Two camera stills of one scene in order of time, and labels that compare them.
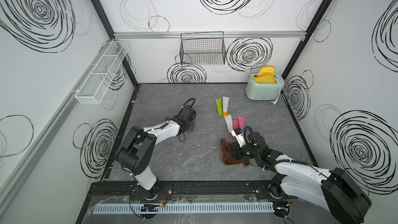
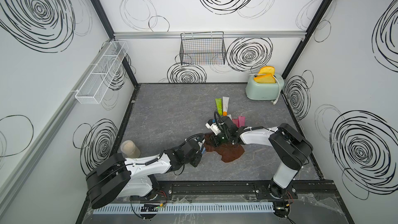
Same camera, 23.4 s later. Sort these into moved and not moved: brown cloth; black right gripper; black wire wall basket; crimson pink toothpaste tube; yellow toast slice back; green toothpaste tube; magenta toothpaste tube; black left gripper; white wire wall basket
Moved: brown cloth; black left gripper; black right gripper
Not moved: black wire wall basket; magenta toothpaste tube; green toothpaste tube; white wire wall basket; yellow toast slice back; crimson pink toothpaste tube
